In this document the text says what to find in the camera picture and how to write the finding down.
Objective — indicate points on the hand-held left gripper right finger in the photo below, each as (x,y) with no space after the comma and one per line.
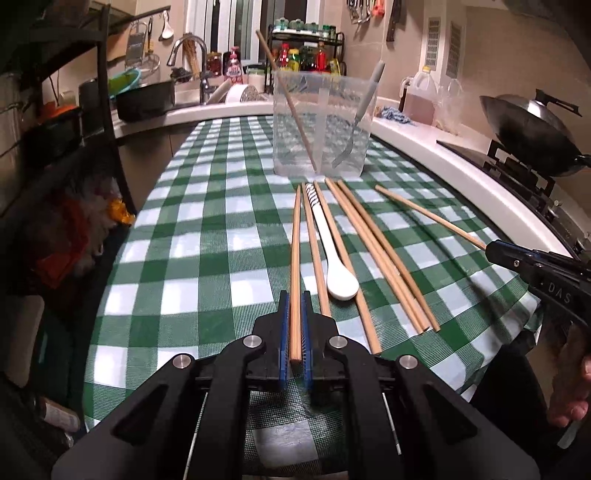
(307,341)

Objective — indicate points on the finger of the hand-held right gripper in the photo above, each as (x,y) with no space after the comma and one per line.
(508,256)

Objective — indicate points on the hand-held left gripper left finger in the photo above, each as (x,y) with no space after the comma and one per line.
(284,341)

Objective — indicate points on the wooden chopstick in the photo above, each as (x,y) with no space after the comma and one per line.
(315,249)
(295,120)
(375,254)
(431,217)
(295,258)
(368,323)
(388,254)

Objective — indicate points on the clear plastic divided container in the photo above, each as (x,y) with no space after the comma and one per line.
(341,106)

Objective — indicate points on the hanging kitchen utensils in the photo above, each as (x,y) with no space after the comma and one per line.
(364,9)

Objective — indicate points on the person's right hand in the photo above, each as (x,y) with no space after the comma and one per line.
(572,387)

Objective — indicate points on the black gas stove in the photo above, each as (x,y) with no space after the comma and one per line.
(517,170)

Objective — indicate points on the green checked tablecloth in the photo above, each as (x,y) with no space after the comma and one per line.
(207,258)

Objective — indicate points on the black wok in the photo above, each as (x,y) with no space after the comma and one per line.
(531,129)

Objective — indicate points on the clear plastic bottle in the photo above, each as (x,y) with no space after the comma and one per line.
(450,106)

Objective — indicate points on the plastic jug of cooking oil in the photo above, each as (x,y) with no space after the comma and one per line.
(418,106)

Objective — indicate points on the blue dish cloth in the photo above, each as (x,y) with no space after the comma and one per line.
(397,115)

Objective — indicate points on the orange plastic bag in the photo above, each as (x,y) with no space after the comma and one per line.
(121,212)

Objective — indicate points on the red plastic bag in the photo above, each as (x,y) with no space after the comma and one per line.
(64,244)

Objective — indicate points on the white strainer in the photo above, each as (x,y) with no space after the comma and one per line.
(244,93)

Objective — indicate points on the hanging kitchen knife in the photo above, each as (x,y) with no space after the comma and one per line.
(393,23)

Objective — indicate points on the white jar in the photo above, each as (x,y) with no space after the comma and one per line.
(256,81)

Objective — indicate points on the black spice rack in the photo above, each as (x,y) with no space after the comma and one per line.
(339,46)

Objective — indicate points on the red sauce bottle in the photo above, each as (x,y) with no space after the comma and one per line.
(321,57)

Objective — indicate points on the black cooking pot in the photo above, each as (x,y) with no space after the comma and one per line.
(145,99)

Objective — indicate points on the pink dish soap bottle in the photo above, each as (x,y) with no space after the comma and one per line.
(234,67)

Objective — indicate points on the red jar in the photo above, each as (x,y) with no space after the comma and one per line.
(214,64)

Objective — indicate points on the chrome kitchen faucet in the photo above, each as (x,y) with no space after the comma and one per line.
(201,60)

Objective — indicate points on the bundle of chopsticks by faucet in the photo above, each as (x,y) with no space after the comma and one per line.
(192,57)

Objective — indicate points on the green colander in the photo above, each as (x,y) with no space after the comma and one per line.
(124,81)

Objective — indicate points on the black metal shelf rack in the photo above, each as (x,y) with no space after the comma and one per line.
(106,92)

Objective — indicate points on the kitchen window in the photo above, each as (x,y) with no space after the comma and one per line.
(240,23)

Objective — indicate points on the metal box grater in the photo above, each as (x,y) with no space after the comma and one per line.
(135,46)

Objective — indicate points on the hanging white ladle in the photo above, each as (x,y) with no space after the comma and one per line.
(166,30)

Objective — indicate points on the white wall vent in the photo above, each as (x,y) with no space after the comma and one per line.
(455,48)
(432,44)

